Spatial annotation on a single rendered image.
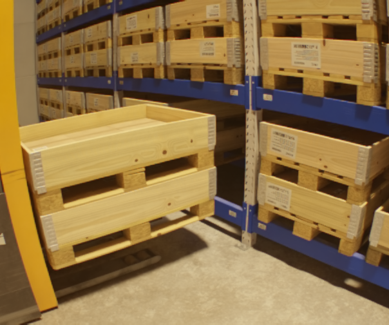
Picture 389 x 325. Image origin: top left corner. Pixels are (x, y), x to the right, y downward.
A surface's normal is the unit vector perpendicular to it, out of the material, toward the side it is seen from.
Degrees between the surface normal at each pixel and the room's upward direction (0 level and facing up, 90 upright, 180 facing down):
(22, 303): 90
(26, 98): 90
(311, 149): 90
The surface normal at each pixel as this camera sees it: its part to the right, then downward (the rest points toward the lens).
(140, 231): 0.64, 0.22
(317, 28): -0.78, 0.20
